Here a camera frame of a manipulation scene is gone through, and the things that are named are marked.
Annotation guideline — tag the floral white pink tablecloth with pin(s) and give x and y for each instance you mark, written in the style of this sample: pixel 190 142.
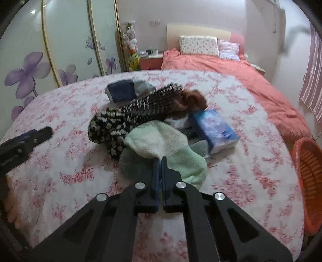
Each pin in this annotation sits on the floral white pink tablecloth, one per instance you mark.
pixel 65 173

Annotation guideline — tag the right nightstand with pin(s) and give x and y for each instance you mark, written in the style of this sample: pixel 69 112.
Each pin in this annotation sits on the right nightstand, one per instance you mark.
pixel 259 69

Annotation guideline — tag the floral sliding wardrobe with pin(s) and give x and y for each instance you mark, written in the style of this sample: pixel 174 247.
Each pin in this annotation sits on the floral sliding wardrobe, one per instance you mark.
pixel 50 44

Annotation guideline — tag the black white daisy sock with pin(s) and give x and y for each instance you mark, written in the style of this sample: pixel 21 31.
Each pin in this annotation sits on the black white daisy sock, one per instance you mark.
pixel 111 126

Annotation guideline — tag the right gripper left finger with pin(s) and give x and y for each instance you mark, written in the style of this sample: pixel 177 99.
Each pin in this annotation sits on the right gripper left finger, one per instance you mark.
pixel 104 229

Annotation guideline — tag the orange plastic laundry basket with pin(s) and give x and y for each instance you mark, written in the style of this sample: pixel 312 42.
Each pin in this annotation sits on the orange plastic laundry basket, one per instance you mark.
pixel 307 159

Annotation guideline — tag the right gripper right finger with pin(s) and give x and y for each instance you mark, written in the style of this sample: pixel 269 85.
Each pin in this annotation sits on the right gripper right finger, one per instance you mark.
pixel 216 228

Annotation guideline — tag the blue tissue pack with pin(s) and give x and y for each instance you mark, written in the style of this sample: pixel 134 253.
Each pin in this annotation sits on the blue tissue pack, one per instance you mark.
pixel 210 126

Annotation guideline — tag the plush toy tower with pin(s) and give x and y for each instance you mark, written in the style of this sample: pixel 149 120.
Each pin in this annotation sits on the plush toy tower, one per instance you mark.
pixel 130 47

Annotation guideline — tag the coral red duvet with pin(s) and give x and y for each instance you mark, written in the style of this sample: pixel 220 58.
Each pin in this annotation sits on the coral red duvet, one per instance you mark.
pixel 288 120

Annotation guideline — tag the floral white pillow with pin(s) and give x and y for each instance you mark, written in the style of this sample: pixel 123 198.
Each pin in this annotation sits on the floral white pillow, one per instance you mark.
pixel 198 45

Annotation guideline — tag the pink striped pillow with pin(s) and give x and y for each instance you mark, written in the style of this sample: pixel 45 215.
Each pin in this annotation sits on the pink striped pillow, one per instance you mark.
pixel 228 50

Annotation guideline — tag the pink satin curtain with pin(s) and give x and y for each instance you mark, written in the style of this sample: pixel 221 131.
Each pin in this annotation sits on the pink satin curtain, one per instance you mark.
pixel 310 93

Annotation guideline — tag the pink left nightstand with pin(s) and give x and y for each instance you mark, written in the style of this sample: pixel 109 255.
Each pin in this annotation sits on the pink left nightstand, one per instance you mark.
pixel 151 59

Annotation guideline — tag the person left hand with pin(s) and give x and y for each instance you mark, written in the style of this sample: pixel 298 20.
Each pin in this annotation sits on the person left hand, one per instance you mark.
pixel 11 206

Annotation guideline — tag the mint green sock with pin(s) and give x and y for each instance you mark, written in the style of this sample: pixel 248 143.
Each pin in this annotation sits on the mint green sock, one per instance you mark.
pixel 155 140

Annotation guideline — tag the navy blue snack wrapper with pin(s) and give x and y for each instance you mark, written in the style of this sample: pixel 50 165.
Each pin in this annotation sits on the navy blue snack wrapper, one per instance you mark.
pixel 128 90

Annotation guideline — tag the brown woven scrunchie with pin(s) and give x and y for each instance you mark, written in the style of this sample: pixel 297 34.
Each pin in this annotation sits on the brown woven scrunchie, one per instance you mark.
pixel 187 102

